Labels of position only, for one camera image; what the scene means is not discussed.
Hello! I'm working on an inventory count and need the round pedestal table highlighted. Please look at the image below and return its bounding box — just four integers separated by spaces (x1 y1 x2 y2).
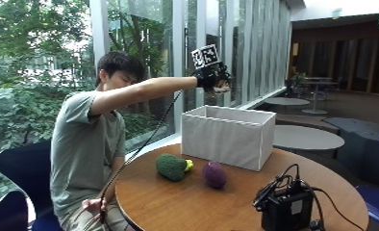
300 80 340 116

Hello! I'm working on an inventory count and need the white fabric storage box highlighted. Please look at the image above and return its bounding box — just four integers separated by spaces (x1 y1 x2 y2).
179 104 278 172

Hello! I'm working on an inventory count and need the round grey table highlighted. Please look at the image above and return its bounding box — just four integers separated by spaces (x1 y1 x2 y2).
271 124 345 159
263 96 311 114

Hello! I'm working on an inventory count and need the black cables bundle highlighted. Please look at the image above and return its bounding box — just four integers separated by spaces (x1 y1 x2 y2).
251 163 365 231

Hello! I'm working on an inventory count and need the green broccoli soft toy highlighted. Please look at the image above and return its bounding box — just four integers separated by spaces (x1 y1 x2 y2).
155 153 194 182

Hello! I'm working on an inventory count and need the the person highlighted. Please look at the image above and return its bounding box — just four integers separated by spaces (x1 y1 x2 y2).
49 51 199 231

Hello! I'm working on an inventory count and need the black electronics box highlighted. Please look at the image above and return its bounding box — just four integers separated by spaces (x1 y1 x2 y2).
258 188 316 231

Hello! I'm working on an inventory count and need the grey upholstered bench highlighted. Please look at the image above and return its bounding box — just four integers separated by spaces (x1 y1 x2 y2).
323 116 379 189

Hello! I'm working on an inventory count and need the white marker cube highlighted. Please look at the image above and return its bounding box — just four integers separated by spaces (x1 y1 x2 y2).
190 43 222 69

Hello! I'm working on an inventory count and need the purple eggplant soft toy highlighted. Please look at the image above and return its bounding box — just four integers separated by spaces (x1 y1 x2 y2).
201 161 228 190

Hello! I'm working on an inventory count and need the black glove cable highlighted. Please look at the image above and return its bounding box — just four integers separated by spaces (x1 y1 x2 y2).
95 90 185 225

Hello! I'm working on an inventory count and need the potted green plant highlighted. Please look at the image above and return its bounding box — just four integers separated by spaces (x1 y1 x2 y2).
291 71 308 88

